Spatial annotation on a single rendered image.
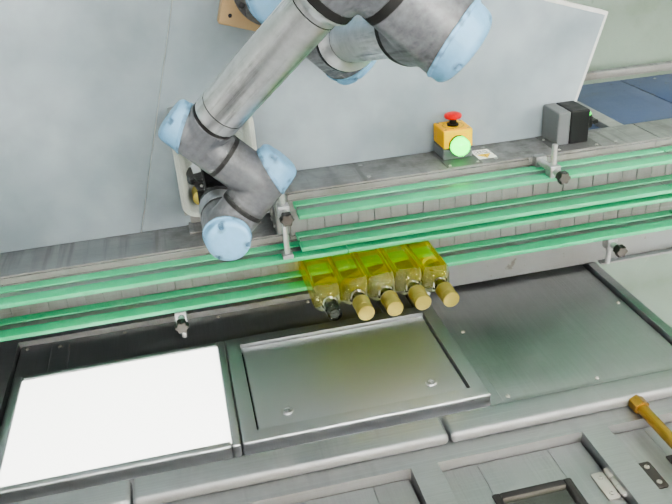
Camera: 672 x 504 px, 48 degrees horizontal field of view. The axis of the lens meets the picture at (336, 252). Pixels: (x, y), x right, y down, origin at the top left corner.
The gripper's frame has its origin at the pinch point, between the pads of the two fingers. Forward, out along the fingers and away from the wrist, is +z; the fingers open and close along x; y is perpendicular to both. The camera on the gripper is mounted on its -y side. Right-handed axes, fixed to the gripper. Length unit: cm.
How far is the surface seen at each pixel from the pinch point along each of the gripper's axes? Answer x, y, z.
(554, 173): 72, 12, -7
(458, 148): 55, 8, 6
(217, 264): -1.9, 22.4, -2.4
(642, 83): 131, 15, 52
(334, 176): 27.0, 11.4, 8.9
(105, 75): -17.7, -15.4, 16.5
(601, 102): 111, 14, 40
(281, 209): 12.6, 10.9, -5.4
